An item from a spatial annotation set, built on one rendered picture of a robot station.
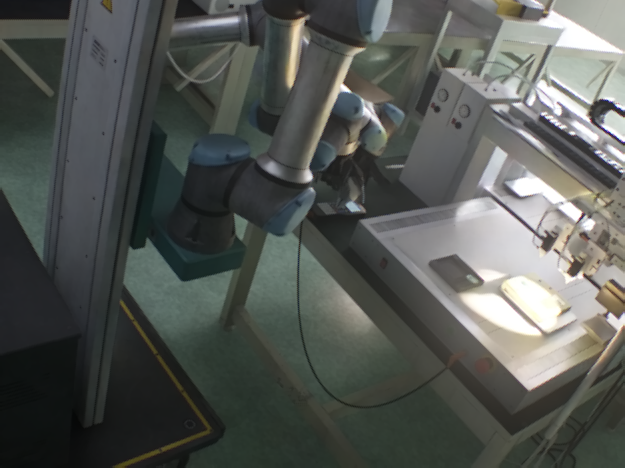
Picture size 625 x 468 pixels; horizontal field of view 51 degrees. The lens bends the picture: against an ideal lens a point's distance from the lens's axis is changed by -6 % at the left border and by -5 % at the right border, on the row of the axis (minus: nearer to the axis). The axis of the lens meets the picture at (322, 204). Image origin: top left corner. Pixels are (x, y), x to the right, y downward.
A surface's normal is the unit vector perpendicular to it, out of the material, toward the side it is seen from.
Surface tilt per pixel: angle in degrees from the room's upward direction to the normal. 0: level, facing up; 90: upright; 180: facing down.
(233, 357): 0
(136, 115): 90
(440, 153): 90
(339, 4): 80
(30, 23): 90
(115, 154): 90
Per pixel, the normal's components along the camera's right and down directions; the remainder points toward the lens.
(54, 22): 0.56, 0.58
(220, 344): 0.29, -0.81
